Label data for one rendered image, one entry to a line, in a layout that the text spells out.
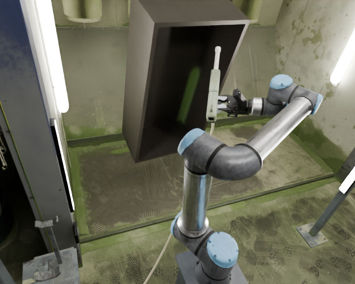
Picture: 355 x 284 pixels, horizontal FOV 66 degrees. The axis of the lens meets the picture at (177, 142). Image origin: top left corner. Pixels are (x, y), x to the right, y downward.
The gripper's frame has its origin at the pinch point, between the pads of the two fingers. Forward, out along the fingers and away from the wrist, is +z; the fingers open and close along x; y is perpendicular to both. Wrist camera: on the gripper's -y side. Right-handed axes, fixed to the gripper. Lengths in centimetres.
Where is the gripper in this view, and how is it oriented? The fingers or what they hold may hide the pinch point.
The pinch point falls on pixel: (211, 102)
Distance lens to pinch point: 141.0
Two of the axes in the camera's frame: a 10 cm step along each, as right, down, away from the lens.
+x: 1.3, -8.7, 4.8
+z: -9.9, -0.6, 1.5
